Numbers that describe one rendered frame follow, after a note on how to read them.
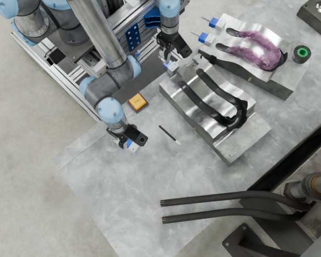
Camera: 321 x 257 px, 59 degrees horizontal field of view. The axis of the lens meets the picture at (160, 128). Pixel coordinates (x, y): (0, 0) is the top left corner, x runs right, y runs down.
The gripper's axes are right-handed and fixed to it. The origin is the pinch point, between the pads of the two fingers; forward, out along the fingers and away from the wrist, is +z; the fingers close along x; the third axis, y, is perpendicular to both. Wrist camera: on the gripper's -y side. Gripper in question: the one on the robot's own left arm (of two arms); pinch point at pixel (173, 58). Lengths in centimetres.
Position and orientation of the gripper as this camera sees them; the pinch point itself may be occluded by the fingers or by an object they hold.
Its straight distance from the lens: 139.0
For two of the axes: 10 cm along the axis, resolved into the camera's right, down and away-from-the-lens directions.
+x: -7.1, 6.7, -2.0
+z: 0.4, 3.3, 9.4
